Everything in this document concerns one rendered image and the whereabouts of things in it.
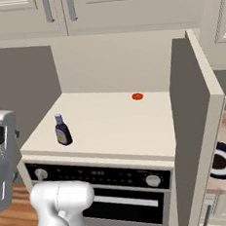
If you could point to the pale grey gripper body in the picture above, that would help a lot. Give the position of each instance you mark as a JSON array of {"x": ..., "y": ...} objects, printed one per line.
[{"x": 4, "y": 184}]

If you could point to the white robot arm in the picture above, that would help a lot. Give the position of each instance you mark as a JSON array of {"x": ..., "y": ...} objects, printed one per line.
[{"x": 61, "y": 198}]

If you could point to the dark purple condiment bottle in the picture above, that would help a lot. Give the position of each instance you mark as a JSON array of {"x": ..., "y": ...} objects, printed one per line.
[{"x": 63, "y": 133}]

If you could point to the cream left cabinet door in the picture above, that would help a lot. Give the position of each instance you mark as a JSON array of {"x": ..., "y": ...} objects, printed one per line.
[{"x": 24, "y": 87}]

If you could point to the cream cabinet door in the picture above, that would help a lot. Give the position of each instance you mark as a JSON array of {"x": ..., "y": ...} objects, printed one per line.
[
  {"x": 191, "y": 110},
  {"x": 134, "y": 11},
  {"x": 24, "y": 87},
  {"x": 14, "y": 16}
]

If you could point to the cream open cabinet box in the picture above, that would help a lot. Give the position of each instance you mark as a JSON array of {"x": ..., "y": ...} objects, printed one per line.
[{"x": 119, "y": 127}]

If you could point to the cream upper cabinet door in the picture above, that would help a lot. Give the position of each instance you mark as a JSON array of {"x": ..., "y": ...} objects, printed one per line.
[
  {"x": 134, "y": 11},
  {"x": 14, "y": 16}
]

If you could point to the cream right cabinet door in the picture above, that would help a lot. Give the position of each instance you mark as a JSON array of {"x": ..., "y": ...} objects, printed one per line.
[{"x": 191, "y": 110}]

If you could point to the white oven knob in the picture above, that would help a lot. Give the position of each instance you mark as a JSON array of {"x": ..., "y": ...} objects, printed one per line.
[
  {"x": 153, "y": 181},
  {"x": 41, "y": 174}
]

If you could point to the black and cream oven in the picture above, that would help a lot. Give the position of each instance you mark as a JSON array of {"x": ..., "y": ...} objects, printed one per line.
[{"x": 124, "y": 174}]

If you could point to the black oven door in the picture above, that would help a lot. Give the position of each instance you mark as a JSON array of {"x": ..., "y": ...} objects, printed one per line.
[{"x": 134, "y": 214}]

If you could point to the small red round lid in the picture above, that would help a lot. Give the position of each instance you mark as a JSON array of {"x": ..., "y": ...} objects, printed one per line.
[{"x": 137, "y": 96}]

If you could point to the cream wall cabinet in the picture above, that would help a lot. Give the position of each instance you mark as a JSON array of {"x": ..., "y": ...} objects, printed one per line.
[{"x": 216, "y": 17}]

